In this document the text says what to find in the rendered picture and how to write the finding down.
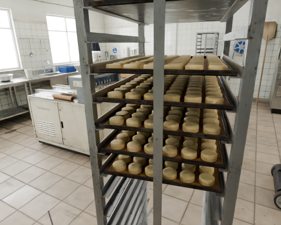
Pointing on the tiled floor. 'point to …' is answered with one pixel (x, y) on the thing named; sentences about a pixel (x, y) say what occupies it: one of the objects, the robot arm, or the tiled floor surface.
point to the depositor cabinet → (61, 123)
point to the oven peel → (270, 30)
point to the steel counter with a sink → (59, 77)
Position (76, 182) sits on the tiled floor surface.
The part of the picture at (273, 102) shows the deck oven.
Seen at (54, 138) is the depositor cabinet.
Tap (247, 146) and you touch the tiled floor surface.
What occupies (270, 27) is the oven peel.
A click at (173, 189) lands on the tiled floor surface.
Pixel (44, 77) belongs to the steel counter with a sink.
